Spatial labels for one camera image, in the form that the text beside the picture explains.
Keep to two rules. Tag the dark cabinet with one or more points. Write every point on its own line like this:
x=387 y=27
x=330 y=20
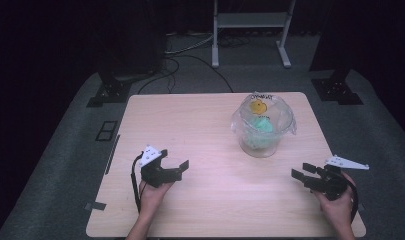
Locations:
x=133 y=36

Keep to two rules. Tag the person's left hand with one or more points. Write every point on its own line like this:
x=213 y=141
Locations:
x=153 y=197

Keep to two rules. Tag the yellow round item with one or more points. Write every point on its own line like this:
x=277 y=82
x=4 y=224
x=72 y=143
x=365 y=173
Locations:
x=258 y=107

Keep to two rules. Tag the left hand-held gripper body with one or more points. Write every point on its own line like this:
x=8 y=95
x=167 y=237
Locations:
x=155 y=174

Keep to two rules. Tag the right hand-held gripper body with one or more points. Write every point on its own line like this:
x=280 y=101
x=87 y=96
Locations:
x=330 y=184

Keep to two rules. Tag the green crumpled item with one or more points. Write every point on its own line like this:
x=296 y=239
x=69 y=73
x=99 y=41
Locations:
x=260 y=130

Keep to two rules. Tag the grey tape piece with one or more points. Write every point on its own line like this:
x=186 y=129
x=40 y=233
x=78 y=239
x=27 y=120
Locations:
x=95 y=206

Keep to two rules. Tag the person's right hand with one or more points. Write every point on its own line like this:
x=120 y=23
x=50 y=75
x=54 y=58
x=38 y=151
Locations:
x=338 y=207

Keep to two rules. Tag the black stand base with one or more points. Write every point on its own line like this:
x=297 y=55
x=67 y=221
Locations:
x=337 y=90
x=109 y=93

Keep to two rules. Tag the clear plastic bag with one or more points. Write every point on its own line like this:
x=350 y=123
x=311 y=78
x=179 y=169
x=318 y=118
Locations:
x=238 y=121

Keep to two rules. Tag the white metal stand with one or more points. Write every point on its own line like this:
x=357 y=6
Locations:
x=251 y=20

